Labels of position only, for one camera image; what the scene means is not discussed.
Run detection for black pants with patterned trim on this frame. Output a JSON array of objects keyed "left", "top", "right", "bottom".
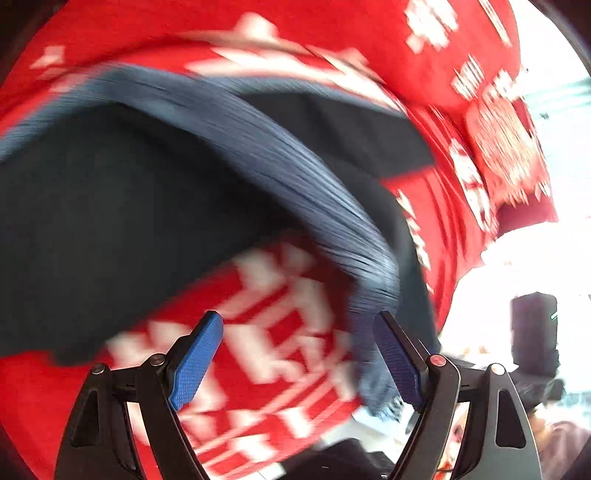
[{"left": 1, "top": 66, "right": 440, "bottom": 411}]

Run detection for red sofa seat cover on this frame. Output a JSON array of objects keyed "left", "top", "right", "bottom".
[{"left": 1, "top": 42, "right": 551, "bottom": 479}]

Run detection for red sofa back cushion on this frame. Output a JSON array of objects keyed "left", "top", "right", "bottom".
[{"left": 1, "top": 1, "right": 521, "bottom": 109}]

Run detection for dark box in background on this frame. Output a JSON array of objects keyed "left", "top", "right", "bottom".
[{"left": 510, "top": 292, "right": 560, "bottom": 378}]

